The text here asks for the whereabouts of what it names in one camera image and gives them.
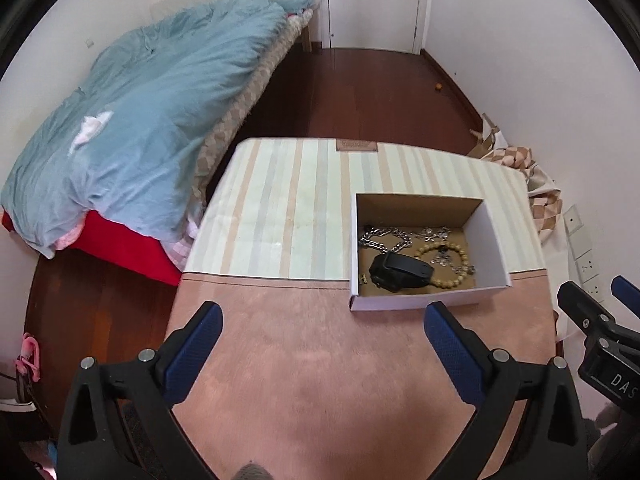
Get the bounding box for pink checked sheet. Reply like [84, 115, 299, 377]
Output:
[166, 214, 202, 272]

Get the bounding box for pink plastic object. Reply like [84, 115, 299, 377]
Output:
[14, 332, 42, 387]

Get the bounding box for beige checked bag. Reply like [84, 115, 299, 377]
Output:
[469, 111, 564, 234]

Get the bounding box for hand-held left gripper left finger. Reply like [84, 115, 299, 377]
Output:
[57, 301, 224, 480]

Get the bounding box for wooden bead bracelet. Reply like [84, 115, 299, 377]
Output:
[414, 242, 474, 290]

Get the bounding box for red bed sheet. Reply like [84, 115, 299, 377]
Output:
[0, 209, 182, 287]

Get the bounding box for thick silver chain bracelet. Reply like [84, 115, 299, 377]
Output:
[359, 227, 416, 257]

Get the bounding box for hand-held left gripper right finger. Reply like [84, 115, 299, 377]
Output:
[423, 301, 588, 480]

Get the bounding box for bed with blue duvet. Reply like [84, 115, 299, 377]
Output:
[0, 0, 315, 260]

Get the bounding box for white wall sockets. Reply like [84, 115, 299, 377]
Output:
[563, 204, 602, 307]

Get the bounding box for wooden bed frame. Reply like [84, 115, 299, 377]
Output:
[300, 7, 322, 54]

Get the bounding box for white door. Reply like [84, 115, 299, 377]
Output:
[326, 0, 427, 54]

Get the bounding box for thin silver bracelet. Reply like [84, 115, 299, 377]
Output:
[412, 227, 453, 242]

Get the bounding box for white cardboard box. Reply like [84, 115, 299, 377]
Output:
[348, 191, 514, 312]

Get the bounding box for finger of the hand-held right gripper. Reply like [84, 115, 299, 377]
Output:
[610, 274, 640, 319]
[557, 281, 617, 338]

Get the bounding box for small silver charm bracelet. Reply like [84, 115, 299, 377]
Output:
[431, 253, 476, 277]

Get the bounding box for black smart band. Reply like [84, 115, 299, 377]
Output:
[368, 253, 435, 294]

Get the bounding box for beige checked mattress cover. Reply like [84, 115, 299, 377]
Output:
[191, 10, 317, 211]

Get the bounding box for white paper sheet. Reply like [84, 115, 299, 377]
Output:
[68, 109, 115, 154]

